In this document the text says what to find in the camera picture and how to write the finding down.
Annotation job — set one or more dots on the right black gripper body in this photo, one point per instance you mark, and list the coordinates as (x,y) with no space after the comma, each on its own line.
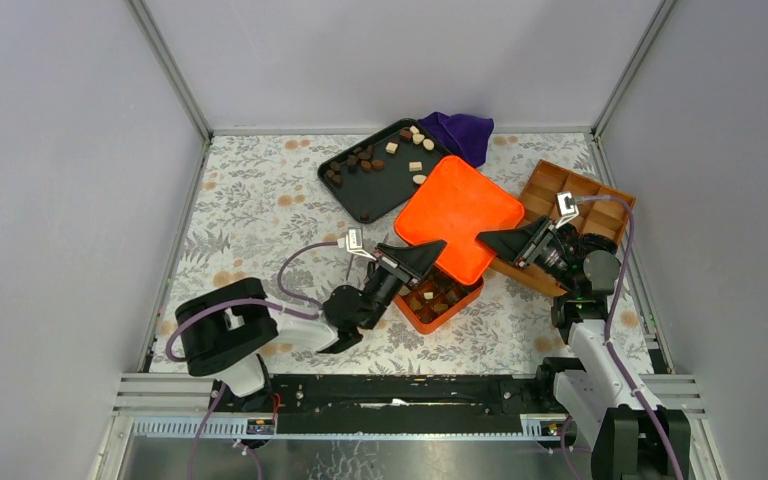
(551,255)

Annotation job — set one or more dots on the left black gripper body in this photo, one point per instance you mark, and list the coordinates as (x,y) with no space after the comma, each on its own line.
(383,283)

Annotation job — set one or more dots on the orange chocolate box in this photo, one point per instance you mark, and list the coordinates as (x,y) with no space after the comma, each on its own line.
(435,300)

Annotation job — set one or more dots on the orange box lid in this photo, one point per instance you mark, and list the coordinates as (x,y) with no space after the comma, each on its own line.
(455,204)

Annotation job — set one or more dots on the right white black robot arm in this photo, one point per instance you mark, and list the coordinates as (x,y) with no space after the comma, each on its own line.
(632,434)

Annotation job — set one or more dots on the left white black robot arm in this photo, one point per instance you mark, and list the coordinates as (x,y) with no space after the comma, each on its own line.
(219,334)

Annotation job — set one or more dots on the wooden compartment organizer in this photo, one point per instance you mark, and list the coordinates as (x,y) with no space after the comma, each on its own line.
(539,198)

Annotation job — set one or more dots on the black tray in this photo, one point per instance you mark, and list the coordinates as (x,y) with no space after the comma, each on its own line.
(374,176)

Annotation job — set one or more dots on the purple cloth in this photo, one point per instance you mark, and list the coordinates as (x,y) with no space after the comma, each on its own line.
(464,135)

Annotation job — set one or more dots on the floral table mat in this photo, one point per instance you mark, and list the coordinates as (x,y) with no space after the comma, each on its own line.
(262,212)

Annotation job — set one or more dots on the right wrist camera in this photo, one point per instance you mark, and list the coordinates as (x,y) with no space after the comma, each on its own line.
(567,208)

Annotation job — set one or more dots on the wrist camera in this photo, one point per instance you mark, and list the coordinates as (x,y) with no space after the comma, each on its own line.
(353,243)
(567,208)

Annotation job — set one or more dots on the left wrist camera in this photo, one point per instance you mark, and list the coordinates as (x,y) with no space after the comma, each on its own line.
(353,243)

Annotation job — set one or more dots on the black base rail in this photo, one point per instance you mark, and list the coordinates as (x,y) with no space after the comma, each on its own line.
(391,404)

